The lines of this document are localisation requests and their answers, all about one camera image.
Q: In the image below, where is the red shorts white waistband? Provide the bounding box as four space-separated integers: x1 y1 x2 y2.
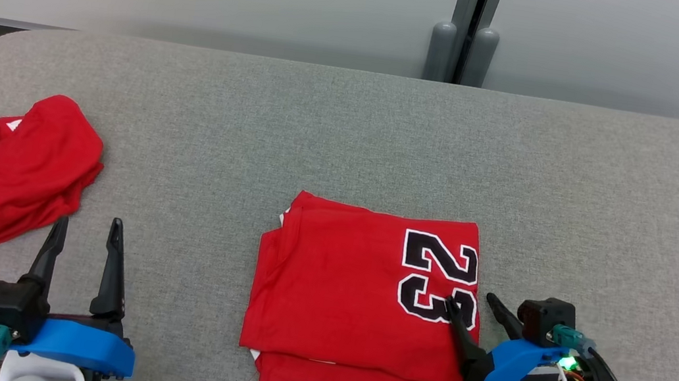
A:
0 86 113 264

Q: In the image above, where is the right teal cable connector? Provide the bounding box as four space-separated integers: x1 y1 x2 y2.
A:
549 324 598 360

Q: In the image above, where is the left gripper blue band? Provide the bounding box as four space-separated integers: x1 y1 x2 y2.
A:
0 202 154 381

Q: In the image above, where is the red jersey number 23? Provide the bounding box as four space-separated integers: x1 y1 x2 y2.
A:
233 184 497 381

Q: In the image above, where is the grey partition post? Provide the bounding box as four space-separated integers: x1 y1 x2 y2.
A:
422 0 507 90

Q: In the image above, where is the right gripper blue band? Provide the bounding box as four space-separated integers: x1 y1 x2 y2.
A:
432 287 624 381

